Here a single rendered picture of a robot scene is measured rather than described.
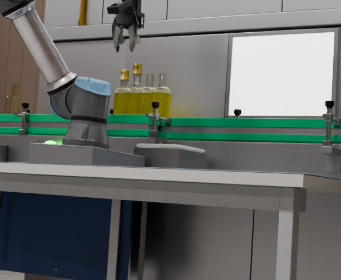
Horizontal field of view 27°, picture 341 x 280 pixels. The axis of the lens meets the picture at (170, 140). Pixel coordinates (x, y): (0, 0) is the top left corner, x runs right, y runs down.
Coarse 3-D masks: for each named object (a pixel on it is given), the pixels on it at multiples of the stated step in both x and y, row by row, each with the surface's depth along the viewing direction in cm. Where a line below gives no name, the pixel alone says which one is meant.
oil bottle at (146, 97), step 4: (144, 88) 272; (148, 88) 271; (152, 88) 272; (140, 92) 273; (144, 92) 272; (148, 92) 271; (152, 92) 271; (140, 96) 272; (144, 96) 272; (148, 96) 271; (140, 100) 272; (144, 100) 271; (148, 100) 271; (140, 104) 272; (144, 104) 271; (148, 104) 270; (140, 108) 272; (144, 108) 271; (148, 108) 270; (140, 112) 272; (144, 112) 271; (148, 112) 270
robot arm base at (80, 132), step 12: (72, 120) 220; (84, 120) 218; (96, 120) 219; (72, 132) 218; (84, 132) 217; (96, 132) 218; (72, 144) 216; (84, 144) 216; (96, 144) 217; (108, 144) 222
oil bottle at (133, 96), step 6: (132, 90) 274; (138, 90) 273; (132, 96) 274; (138, 96) 273; (126, 102) 275; (132, 102) 274; (138, 102) 273; (126, 108) 275; (132, 108) 273; (138, 108) 273
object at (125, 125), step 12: (0, 120) 289; (12, 120) 286; (36, 120) 281; (48, 120) 278; (60, 120) 275; (108, 120) 265; (120, 120) 263; (132, 120) 260; (144, 120) 258; (0, 132) 289; (12, 132) 286; (36, 132) 280; (48, 132) 277; (60, 132) 275; (108, 132) 264; (120, 132) 262; (132, 132) 260; (144, 132) 257
